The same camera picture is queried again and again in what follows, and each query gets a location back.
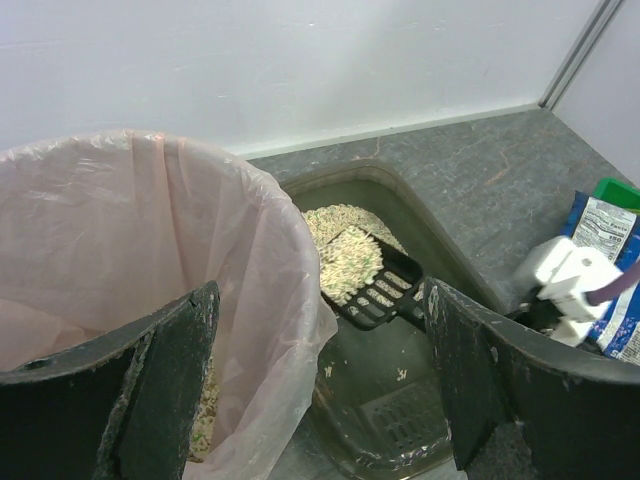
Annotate blue Doritos chip bag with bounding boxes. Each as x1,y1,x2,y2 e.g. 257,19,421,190
561,191,639,365

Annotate grey litter box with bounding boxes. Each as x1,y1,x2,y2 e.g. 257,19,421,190
282,160,500,479

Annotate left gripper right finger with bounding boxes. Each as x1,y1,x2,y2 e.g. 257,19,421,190
423,278,639,479

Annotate litter clump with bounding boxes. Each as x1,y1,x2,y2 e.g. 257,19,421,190
320,225,383,306

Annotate black litter scoop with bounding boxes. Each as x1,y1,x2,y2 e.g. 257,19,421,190
321,233,424,331

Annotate grey bin with pink bag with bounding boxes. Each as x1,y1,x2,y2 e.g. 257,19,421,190
1,130,337,479

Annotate green vegetable tray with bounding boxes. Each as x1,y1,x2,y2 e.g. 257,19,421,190
592,177,640,215

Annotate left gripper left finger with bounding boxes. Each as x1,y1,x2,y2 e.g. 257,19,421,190
1,281,220,479

